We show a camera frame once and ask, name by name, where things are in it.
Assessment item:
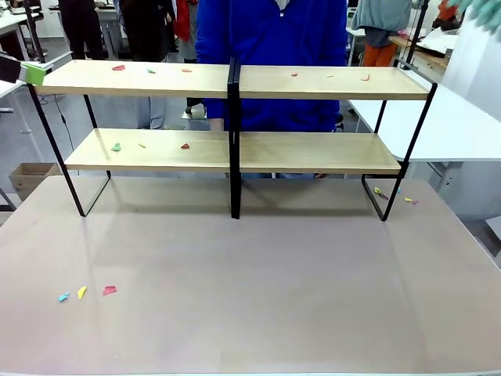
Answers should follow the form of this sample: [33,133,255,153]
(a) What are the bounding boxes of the person in black clothes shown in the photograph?
[58,0,107,61]

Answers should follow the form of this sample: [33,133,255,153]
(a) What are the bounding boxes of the white paper sheet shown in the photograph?
[416,26,460,52]

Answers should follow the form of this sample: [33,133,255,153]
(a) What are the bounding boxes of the orange garment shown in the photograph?
[437,0,460,19]

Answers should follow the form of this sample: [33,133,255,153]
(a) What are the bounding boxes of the wooden background desk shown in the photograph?
[388,34,452,72]

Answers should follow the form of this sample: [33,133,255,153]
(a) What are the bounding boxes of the person in blue sweater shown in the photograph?
[194,0,349,180]

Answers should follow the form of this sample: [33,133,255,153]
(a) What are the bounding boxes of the white partition panel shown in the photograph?
[444,7,501,119]

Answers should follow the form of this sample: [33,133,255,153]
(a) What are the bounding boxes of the person in red jacket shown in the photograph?
[171,0,208,119]

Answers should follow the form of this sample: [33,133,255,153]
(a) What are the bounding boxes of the brown cardboard box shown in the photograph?
[8,162,64,203]

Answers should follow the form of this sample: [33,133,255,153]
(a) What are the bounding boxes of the wooden shelf black metal frame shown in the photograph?
[233,57,438,222]
[26,58,236,220]

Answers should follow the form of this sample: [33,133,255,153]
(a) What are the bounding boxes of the thin black floor cable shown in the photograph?
[53,93,76,158]

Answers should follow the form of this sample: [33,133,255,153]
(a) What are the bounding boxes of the large white table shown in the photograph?
[347,83,501,201]

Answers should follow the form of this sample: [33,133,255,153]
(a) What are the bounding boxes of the teal fluffy duster cloth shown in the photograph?
[448,0,501,34]

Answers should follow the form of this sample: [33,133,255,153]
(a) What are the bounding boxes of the person grey sweater orange trousers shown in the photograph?
[350,0,413,68]

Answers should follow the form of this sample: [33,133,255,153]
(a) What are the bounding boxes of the person dark coat grey trousers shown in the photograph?
[118,0,173,130]

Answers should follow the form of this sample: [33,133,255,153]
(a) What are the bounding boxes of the white background desk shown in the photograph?
[0,5,41,60]
[96,2,123,60]

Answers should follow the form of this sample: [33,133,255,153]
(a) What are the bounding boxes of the white side table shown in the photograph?
[0,50,74,135]

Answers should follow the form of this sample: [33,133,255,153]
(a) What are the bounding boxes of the black metal pole stand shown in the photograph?
[22,0,46,63]
[393,0,431,71]

